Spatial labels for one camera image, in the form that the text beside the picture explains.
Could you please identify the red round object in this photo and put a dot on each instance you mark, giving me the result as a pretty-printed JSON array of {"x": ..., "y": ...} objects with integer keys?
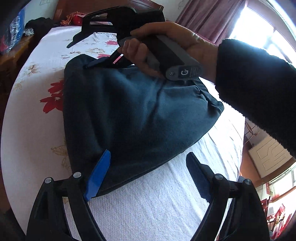
[{"x": 77, "y": 21}]

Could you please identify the orange fringed cloth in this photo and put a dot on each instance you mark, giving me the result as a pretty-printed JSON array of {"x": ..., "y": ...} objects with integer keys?
[{"x": 67, "y": 19}]

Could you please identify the panelled cabinet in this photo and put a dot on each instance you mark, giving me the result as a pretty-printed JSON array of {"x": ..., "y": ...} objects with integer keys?
[{"x": 268, "y": 155}]

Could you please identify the person's right forearm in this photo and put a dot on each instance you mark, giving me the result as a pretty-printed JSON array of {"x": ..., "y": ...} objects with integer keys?
[{"x": 254, "y": 88}]

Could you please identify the wooden headboard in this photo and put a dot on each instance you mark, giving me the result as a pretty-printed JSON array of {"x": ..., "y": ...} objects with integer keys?
[{"x": 69, "y": 5}]

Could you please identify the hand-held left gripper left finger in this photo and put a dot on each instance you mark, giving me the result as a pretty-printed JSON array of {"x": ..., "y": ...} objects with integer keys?
[{"x": 98, "y": 176}]

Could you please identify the wooden chair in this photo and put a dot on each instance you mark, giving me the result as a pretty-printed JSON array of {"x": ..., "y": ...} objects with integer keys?
[{"x": 11, "y": 62}]

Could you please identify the maroon curtain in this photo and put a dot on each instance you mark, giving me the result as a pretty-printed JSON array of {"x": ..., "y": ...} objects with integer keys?
[{"x": 208, "y": 14}]

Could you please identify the bed with floral sheet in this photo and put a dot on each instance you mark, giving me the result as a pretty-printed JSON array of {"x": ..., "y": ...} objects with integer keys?
[{"x": 150, "y": 208}]

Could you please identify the pile of dark clothes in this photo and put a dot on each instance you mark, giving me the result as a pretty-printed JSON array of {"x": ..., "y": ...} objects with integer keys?
[{"x": 39, "y": 24}]

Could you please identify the dark blue pants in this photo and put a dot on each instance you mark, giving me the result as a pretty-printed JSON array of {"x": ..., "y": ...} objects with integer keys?
[{"x": 138, "y": 115}]

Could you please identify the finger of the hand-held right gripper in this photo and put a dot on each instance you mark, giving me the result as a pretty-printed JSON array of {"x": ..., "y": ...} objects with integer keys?
[
  {"x": 94, "y": 63},
  {"x": 97, "y": 28}
]

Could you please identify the person's right hand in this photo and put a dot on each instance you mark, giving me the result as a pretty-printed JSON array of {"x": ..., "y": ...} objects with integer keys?
[{"x": 192, "y": 39}]

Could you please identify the window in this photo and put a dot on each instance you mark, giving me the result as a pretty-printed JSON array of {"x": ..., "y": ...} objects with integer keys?
[{"x": 261, "y": 23}]

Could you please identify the electric fan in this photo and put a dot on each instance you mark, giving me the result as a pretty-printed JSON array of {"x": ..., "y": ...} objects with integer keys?
[{"x": 248, "y": 132}]

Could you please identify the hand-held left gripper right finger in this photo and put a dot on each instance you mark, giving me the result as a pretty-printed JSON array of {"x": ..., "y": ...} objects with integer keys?
[{"x": 196, "y": 176}]

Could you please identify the red paper decoration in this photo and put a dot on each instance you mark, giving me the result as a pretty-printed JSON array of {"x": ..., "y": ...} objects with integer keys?
[{"x": 277, "y": 213}]

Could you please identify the clear plastic bag of clothes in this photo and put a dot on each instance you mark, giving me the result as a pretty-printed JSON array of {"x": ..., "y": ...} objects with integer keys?
[{"x": 13, "y": 32}]

